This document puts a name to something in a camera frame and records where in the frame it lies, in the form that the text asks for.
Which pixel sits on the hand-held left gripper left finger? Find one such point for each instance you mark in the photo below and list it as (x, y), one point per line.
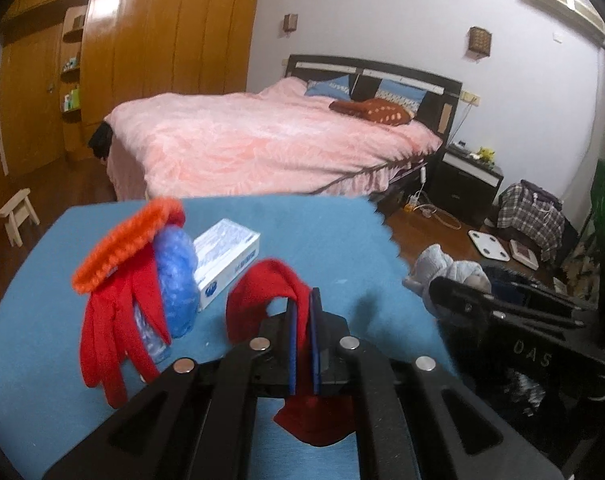
(292, 345)

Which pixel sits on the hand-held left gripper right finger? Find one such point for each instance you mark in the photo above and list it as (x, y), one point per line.
(315, 345)

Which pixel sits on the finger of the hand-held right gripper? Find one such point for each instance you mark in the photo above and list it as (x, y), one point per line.
(547, 295)
(462, 295)

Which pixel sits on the red glove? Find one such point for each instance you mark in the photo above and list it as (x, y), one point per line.
(257, 285)
(107, 320)

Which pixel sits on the white cardboard box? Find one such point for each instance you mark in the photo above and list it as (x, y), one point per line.
(227, 250)

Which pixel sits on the white and brown scale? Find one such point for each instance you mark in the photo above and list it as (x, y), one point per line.
(525, 254)

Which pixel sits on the white bathroom scale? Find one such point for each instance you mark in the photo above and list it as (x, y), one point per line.
(488, 246)

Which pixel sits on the plaid bag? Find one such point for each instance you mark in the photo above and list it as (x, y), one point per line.
(530, 215)

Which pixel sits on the blue table cloth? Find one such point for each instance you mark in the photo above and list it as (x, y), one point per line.
(332, 240)

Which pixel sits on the dark nightstand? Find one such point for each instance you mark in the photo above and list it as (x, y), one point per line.
(465, 180)

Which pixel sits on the blue plastic bag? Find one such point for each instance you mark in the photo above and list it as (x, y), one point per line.
(180, 280)

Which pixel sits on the yellow plush toy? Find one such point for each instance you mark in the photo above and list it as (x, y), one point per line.
(485, 153)

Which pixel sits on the orange foam net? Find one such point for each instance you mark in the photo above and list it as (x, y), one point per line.
(127, 240)

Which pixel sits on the dark wooden bed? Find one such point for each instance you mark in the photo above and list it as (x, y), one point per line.
(435, 97)

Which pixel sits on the pink blanket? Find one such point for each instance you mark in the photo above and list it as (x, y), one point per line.
(262, 145)

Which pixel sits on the brown dotted pillow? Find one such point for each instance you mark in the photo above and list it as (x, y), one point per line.
(372, 110)

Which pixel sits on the blue pillow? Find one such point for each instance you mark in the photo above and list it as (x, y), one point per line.
(330, 87)
(402, 95)

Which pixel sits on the black clothing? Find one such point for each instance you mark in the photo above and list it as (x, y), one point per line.
(101, 141)

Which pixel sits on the small wooden stool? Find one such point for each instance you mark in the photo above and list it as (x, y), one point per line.
(17, 212)

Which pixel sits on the wooden wardrobe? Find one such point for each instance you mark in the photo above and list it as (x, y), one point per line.
(182, 35)

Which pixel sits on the small brown box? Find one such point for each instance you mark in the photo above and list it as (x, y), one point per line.
(77, 20)

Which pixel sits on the wall socket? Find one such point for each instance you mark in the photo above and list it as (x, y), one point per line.
(470, 97)

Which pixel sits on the brown wall lamp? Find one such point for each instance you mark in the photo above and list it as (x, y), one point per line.
(290, 22)
(480, 41)

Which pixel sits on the wall air conditioner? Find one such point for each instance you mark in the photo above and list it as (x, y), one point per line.
(567, 2)

